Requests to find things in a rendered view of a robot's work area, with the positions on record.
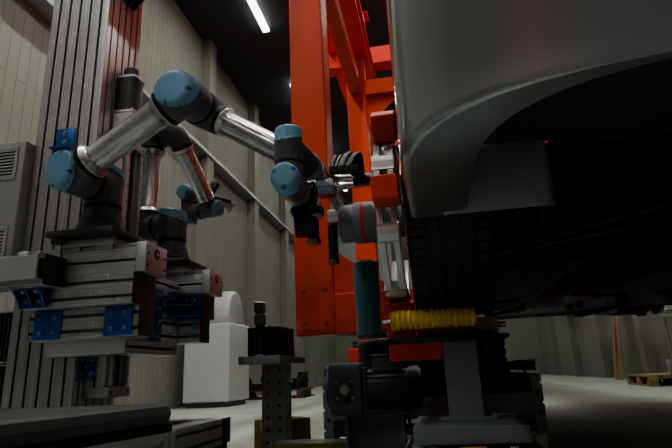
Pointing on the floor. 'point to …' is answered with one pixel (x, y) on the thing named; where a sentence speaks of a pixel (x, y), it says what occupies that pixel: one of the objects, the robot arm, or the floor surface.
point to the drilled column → (276, 404)
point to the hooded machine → (218, 359)
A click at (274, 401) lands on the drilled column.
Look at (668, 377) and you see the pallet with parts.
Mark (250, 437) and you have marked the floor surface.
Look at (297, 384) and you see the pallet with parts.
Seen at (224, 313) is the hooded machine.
